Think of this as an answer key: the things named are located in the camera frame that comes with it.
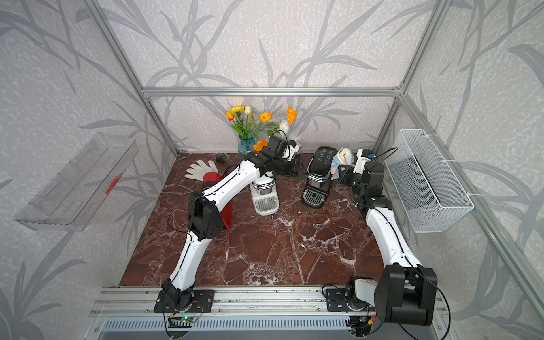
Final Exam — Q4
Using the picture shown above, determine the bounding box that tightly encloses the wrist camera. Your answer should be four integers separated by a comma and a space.
283, 140, 300, 162
354, 149, 375, 174

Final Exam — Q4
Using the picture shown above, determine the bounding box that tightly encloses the black coffee machine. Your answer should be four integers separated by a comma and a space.
301, 146, 338, 208

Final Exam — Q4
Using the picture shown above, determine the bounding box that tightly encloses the clear plastic wall shelf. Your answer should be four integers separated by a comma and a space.
14, 133, 139, 232

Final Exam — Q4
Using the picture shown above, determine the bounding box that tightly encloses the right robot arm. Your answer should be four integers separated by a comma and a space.
337, 161, 440, 337

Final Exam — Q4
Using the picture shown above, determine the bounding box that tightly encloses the red coffee machine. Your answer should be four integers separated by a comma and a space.
202, 171, 237, 229

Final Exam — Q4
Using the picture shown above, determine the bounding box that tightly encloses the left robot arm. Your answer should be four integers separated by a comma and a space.
161, 135, 301, 310

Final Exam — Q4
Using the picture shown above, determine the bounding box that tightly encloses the white work glove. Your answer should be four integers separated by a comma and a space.
184, 160, 219, 181

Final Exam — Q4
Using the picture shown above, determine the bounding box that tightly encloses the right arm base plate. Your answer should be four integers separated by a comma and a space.
323, 288, 353, 313

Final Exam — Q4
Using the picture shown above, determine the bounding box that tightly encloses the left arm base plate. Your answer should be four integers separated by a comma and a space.
153, 289, 215, 314

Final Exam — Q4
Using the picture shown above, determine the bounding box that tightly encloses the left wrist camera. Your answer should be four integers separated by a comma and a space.
283, 140, 300, 162

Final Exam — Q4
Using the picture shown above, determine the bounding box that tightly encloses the white coffee machine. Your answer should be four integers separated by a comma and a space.
249, 171, 280, 216

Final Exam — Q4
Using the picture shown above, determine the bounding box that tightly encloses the blue glass vase with flowers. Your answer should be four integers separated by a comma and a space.
225, 105, 298, 156

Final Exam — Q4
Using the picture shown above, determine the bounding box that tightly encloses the white wire basket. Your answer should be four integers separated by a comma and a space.
385, 129, 474, 234

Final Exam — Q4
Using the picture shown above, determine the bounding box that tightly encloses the colourful striped cloth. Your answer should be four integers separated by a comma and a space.
330, 148, 354, 179

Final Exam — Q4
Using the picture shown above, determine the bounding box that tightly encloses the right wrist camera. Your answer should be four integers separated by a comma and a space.
354, 149, 375, 174

